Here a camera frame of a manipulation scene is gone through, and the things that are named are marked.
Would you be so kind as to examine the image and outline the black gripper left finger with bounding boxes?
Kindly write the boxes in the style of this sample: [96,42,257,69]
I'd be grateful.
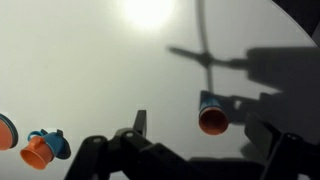
[133,110,147,137]

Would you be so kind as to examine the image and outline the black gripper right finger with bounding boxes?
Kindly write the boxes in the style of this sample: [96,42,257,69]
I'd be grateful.
[244,113,281,159]

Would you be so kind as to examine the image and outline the blue and orange cups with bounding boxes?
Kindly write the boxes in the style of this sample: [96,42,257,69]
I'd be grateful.
[198,91,229,135]

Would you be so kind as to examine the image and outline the orange and blue handled mug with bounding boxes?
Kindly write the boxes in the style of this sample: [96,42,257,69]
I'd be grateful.
[20,129,71,170]

